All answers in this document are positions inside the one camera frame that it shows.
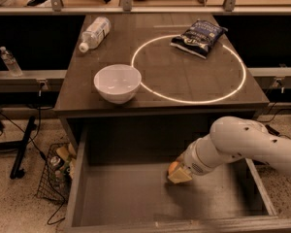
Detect open grey wooden drawer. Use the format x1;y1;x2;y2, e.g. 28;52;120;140
66;115;291;233

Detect black power adapter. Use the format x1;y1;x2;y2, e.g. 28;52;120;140
265;124;280;136

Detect grey metal rail shelf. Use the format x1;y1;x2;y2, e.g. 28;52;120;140
0;70;67;92

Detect small standing water bottle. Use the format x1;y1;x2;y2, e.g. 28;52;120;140
0;47;22;77

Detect white ceramic bowl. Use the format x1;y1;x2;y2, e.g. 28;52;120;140
93;64;142;104

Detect black floor cable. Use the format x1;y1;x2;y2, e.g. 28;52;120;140
0;81;67;226

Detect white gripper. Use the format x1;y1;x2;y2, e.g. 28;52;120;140
168;139;214;183

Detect soda can in basket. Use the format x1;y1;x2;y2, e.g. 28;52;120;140
49;156;63;170

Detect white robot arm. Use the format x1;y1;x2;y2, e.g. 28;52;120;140
168;116;291;183

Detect black stand leg left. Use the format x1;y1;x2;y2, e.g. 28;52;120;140
0;116;36;180

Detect orange fruit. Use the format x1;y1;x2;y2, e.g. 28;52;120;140
168;161;179;175

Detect dark blue chip bag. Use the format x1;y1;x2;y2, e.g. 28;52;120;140
171;19;227;59

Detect dark wooden counter cabinet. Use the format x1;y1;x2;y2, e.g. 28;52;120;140
55;13;269;146

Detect black wire basket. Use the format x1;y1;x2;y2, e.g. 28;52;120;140
37;143;72;203

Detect clear plastic water bottle lying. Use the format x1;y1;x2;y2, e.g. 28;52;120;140
79;17;111;52

